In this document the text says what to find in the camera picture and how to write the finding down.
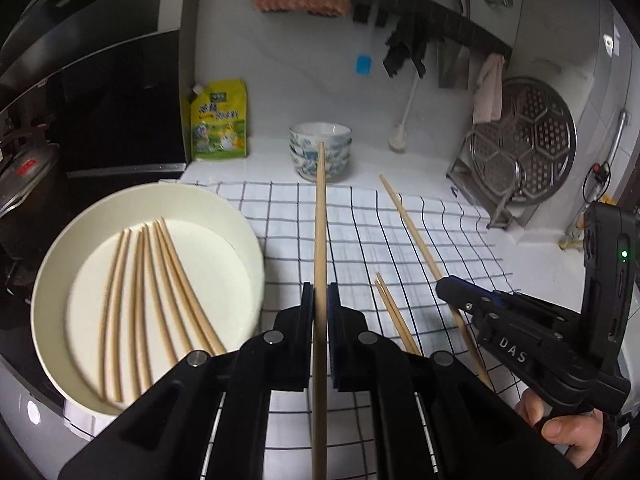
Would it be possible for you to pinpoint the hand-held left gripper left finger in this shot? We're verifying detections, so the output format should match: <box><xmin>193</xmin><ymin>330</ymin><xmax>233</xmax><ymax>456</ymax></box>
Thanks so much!
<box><xmin>57</xmin><ymin>281</ymin><xmax>316</xmax><ymax>480</ymax></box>

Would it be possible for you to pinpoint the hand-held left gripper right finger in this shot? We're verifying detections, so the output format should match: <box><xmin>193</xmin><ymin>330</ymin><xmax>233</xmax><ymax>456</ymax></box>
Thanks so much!
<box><xmin>326</xmin><ymin>282</ymin><xmax>583</xmax><ymax>480</ymax></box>

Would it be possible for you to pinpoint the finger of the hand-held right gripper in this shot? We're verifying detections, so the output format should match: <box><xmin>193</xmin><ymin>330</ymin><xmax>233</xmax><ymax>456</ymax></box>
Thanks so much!
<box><xmin>447</xmin><ymin>275</ymin><xmax>582</xmax><ymax>327</ymax></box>
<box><xmin>435</xmin><ymin>277</ymin><xmax>502</xmax><ymax>329</ymax></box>

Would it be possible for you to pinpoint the light wooden chopstick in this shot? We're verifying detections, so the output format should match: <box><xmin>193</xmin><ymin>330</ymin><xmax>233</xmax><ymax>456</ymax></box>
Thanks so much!
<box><xmin>378</xmin><ymin>174</ymin><xmax>495</xmax><ymax>390</ymax></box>
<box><xmin>374</xmin><ymin>280</ymin><xmax>414</xmax><ymax>356</ymax></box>
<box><xmin>311</xmin><ymin>141</ymin><xmax>329</xmax><ymax>480</ymax></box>

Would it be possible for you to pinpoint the bundle of chopsticks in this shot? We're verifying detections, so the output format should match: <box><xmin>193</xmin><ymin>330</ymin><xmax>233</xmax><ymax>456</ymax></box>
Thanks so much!
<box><xmin>376</xmin><ymin>272</ymin><xmax>423</xmax><ymax>357</ymax></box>

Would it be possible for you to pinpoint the white plastic basin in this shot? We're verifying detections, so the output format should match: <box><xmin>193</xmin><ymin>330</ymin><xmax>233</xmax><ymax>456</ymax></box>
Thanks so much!
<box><xmin>31</xmin><ymin>182</ymin><xmax>266</xmax><ymax>417</ymax></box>

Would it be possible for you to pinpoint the group of wooden chopsticks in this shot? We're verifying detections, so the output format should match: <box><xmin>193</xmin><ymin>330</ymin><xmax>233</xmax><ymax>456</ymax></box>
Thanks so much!
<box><xmin>97</xmin><ymin>217</ymin><xmax>228</xmax><ymax>403</ymax></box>

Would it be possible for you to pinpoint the person's right forearm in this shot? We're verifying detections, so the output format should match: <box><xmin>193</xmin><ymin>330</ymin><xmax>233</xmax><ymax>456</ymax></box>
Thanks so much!
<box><xmin>597</xmin><ymin>410</ymin><xmax>638</xmax><ymax>476</ymax></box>

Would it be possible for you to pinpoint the person's right hand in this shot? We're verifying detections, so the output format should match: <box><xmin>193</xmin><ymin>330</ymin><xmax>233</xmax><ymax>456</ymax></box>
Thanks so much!
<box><xmin>515</xmin><ymin>387</ymin><xmax>616</xmax><ymax>471</ymax></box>

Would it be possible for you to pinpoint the steel rack stand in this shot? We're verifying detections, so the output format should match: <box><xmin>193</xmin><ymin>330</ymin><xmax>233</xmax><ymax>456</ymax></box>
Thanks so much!
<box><xmin>446</xmin><ymin>127</ymin><xmax>526</xmax><ymax>231</ymax></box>

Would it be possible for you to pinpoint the brass pipe valve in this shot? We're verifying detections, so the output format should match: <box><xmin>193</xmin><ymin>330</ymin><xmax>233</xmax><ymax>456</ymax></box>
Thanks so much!
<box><xmin>560</xmin><ymin>225</ymin><xmax>588</xmax><ymax>252</ymax></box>

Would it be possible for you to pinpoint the white black checkered cloth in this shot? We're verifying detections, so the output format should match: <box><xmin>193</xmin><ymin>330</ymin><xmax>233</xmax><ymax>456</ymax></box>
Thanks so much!
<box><xmin>160</xmin><ymin>179</ymin><xmax>516</xmax><ymax>480</ymax></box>

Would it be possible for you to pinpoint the perforated steel steamer plate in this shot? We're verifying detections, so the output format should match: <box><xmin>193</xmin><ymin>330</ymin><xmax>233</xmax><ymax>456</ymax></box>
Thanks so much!
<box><xmin>470</xmin><ymin>76</ymin><xmax>577</xmax><ymax>204</ymax></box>

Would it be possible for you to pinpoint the white dish brush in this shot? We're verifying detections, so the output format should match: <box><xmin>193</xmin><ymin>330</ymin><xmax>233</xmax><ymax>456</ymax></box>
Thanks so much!
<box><xmin>389</xmin><ymin>76</ymin><xmax>422</xmax><ymax>152</ymax></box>

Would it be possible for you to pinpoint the pink hanging cloth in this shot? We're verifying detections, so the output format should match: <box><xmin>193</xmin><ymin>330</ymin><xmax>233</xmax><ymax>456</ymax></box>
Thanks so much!
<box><xmin>471</xmin><ymin>53</ymin><xmax>506</xmax><ymax>124</ymax></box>

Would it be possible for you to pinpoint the yellow green seasoning pouch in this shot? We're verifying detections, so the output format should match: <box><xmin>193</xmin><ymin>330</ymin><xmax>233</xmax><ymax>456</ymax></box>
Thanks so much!
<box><xmin>189</xmin><ymin>79</ymin><xmax>249</xmax><ymax>162</ymax></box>

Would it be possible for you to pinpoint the black hanging cloth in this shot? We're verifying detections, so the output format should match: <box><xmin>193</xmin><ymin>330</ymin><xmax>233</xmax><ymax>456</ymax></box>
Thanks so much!
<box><xmin>382</xmin><ymin>30</ymin><xmax>429</xmax><ymax>79</ymax></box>

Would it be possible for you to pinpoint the red switch with cable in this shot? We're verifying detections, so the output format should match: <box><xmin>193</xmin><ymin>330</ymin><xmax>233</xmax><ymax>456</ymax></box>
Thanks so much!
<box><xmin>584</xmin><ymin>160</ymin><xmax>612</xmax><ymax>241</ymax></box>

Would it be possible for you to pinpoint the black wall rail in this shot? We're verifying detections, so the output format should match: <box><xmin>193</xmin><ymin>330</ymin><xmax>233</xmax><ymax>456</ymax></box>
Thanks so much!
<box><xmin>350</xmin><ymin>0</ymin><xmax>514</xmax><ymax>66</ymax></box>

